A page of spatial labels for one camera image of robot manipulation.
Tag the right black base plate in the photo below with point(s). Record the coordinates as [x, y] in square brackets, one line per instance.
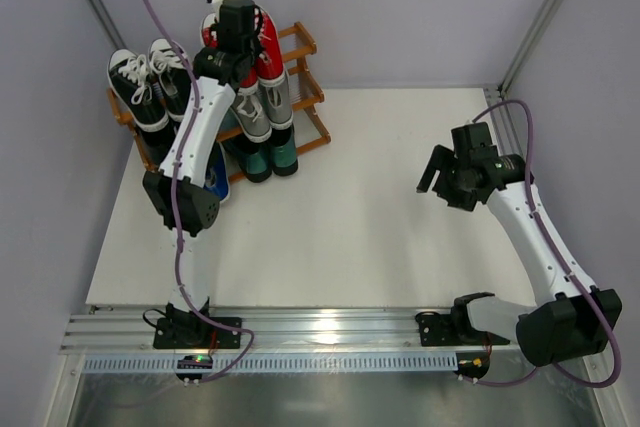
[436, 330]

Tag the black loafer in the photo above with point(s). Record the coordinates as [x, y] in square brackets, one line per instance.
[158, 144]

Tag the red sneaker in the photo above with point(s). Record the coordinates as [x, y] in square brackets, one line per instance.
[208, 33]
[268, 69]

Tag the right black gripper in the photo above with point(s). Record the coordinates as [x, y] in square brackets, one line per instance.
[447, 179]

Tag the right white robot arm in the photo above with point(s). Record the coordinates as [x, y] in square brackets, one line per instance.
[571, 315]

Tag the slotted cable duct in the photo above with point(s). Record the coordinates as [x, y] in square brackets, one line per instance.
[272, 362]

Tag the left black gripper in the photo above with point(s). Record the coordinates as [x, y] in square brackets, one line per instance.
[220, 28]

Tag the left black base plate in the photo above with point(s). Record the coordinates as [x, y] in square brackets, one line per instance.
[192, 333]

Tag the grey sneaker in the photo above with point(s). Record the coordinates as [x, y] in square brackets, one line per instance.
[249, 112]
[277, 102]

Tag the wooden shoe shelf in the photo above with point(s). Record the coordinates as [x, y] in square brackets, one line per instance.
[297, 46]

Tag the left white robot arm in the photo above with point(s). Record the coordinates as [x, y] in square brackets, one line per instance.
[177, 190]

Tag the aluminium mounting rail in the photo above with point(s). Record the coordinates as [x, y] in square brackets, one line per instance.
[106, 329]

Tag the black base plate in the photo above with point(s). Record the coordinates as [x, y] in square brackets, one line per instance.
[436, 330]
[192, 333]

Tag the black sneaker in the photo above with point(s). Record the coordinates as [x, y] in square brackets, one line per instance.
[129, 78]
[172, 76]

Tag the blue sneaker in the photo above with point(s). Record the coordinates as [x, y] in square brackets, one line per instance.
[216, 178]

